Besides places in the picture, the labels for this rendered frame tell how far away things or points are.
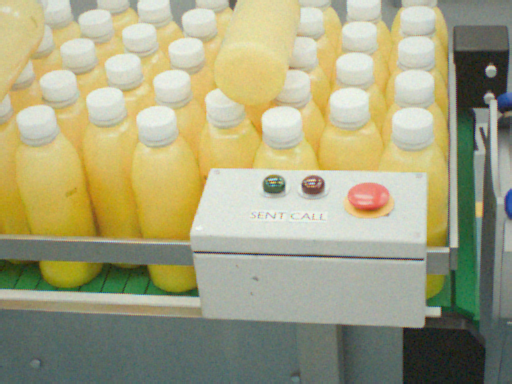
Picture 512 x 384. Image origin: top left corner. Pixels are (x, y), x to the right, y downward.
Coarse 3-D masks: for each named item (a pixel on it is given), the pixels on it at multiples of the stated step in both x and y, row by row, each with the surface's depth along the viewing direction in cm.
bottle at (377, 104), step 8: (336, 80) 107; (336, 88) 108; (360, 88) 106; (368, 88) 107; (376, 88) 108; (328, 96) 109; (376, 96) 107; (328, 104) 109; (376, 104) 107; (384, 104) 108; (328, 112) 109; (376, 112) 107; (384, 112) 108; (328, 120) 109; (376, 120) 107
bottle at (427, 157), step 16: (400, 144) 97; (416, 144) 96; (432, 144) 98; (384, 160) 99; (400, 160) 97; (416, 160) 97; (432, 160) 97; (432, 176) 97; (448, 176) 100; (432, 192) 98; (448, 192) 101; (432, 208) 99; (432, 224) 100; (432, 240) 101; (432, 288) 105
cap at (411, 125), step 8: (400, 112) 97; (408, 112) 97; (416, 112) 97; (424, 112) 97; (392, 120) 97; (400, 120) 96; (408, 120) 96; (416, 120) 96; (424, 120) 96; (432, 120) 96; (392, 128) 97; (400, 128) 96; (408, 128) 95; (416, 128) 95; (424, 128) 95; (432, 128) 96; (400, 136) 96; (408, 136) 96; (416, 136) 96; (424, 136) 96
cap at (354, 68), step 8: (344, 56) 107; (352, 56) 107; (360, 56) 107; (368, 56) 107; (336, 64) 106; (344, 64) 106; (352, 64) 106; (360, 64) 106; (368, 64) 105; (344, 72) 105; (352, 72) 105; (360, 72) 105; (368, 72) 106; (344, 80) 106; (352, 80) 106; (360, 80) 106; (368, 80) 106
